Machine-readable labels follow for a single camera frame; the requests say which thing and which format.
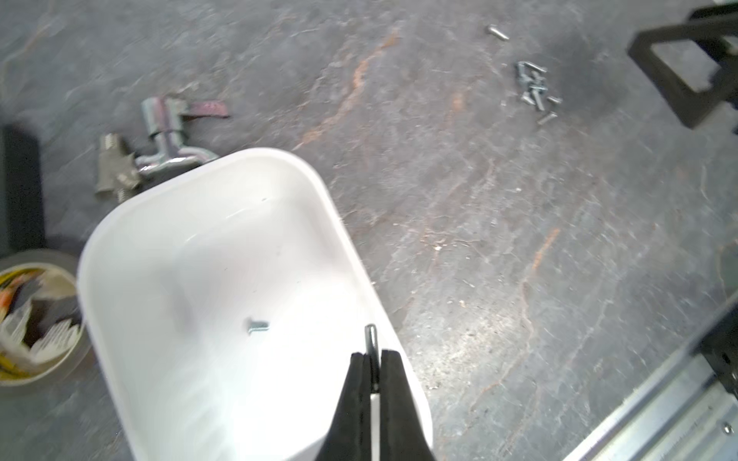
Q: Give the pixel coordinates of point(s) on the pile of silver screws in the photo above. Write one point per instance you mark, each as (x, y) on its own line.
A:
(535, 91)

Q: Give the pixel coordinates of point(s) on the tape roll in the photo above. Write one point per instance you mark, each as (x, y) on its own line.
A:
(43, 330)

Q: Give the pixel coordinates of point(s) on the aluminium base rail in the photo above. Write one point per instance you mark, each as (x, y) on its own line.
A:
(686, 409)

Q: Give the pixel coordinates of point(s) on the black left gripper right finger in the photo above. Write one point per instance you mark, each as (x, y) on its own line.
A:
(401, 433)

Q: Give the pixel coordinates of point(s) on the white plastic storage box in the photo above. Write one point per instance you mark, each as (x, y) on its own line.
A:
(167, 281)

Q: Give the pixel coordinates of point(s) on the black flat pad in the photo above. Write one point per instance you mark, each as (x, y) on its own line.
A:
(22, 214)

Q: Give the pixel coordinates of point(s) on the lone silver screw far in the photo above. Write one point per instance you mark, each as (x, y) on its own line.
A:
(492, 30)

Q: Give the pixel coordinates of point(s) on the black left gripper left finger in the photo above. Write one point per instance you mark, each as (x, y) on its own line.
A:
(349, 436)

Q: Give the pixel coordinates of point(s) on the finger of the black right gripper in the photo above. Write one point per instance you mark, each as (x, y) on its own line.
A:
(692, 63)

